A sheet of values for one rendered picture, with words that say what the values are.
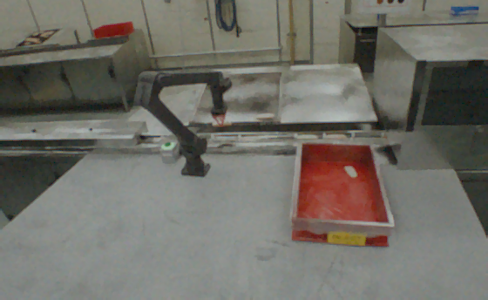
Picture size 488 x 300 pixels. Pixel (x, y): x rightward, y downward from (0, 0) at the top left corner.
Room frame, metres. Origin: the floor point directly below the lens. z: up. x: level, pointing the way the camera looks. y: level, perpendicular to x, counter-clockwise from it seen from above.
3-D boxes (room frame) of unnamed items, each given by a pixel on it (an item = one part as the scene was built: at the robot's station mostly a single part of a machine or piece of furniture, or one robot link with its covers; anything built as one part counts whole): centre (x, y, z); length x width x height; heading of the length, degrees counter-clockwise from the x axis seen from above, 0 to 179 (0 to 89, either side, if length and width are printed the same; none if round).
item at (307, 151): (0.87, -0.33, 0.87); 0.49 x 0.34 x 0.10; 165
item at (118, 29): (4.79, 1.77, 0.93); 0.51 x 0.36 x 0.13; 83
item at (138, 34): (4.79, 1.77, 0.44); 0.70 x 0.55 x 0.87; 79
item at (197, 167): (1.15, 0.24, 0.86); 0.12 x 0.09 x 0.08; 71
